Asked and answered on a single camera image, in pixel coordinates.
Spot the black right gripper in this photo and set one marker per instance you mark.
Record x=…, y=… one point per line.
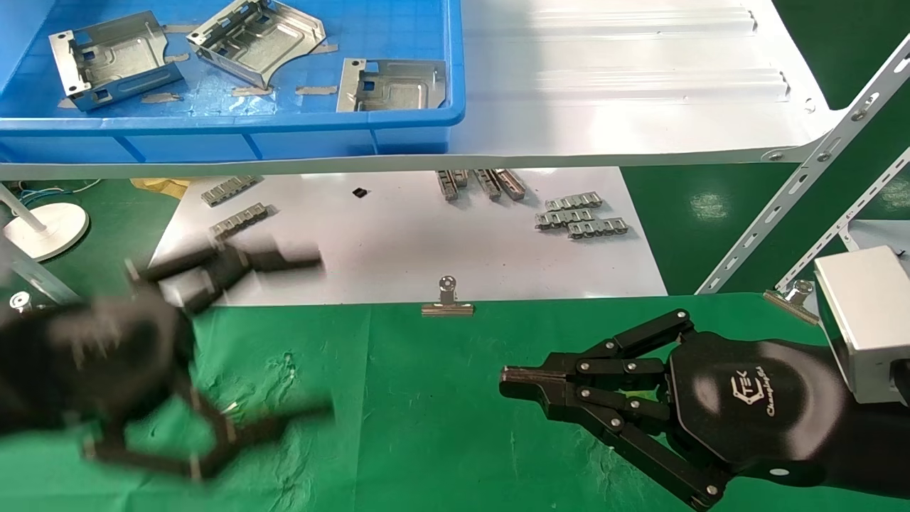
x=746, y=405

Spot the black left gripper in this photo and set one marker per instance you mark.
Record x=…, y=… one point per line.
x=106, y=355

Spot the galvanised sheet metal bracket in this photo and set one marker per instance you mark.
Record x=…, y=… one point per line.
x=121, y=57
x=270, y=43
x=391, y=89

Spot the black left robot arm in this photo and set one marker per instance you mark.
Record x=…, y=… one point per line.
x=8, y=384

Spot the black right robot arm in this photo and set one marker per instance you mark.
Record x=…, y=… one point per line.
x=885, y=455

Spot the green table cloth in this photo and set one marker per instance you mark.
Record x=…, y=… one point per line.
x=441, y=427

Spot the silver binder clip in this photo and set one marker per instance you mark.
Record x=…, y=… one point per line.
x=447, y=308
x=789, y=299

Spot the small metal connector strip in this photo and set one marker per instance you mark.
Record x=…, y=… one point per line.
x=447, y=186
x=229, y=191
x=563, y=219
x=461, y=178
x=510, y=185
x=597, y=228
x=240, y=220
x=488, y=185
x=573, y=201

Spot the yellow crumpled material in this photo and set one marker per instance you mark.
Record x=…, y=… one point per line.
x=163, y=187

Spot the white round lamp base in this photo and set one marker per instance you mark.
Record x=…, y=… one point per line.
x=50, y=227

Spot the beige tape piece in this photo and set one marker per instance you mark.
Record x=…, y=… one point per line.
x=251, y=92
x=181, y=29
x=316, y=90
x=66, y=104
x=162, y=98
x=327, y=49
x=178, y=57

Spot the white metal shelf panel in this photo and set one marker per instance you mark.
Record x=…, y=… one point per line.
x=604, y=107

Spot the white perforated angle bar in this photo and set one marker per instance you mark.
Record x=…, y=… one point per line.
x=782, y=203
x=832, y=235

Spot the blue plastic bin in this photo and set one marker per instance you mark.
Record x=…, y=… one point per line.
x=387, y=25

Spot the grey metal rail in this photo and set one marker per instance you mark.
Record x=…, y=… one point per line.
x=43, y=281

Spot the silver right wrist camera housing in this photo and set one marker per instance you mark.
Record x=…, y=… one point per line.
x=860, y=313

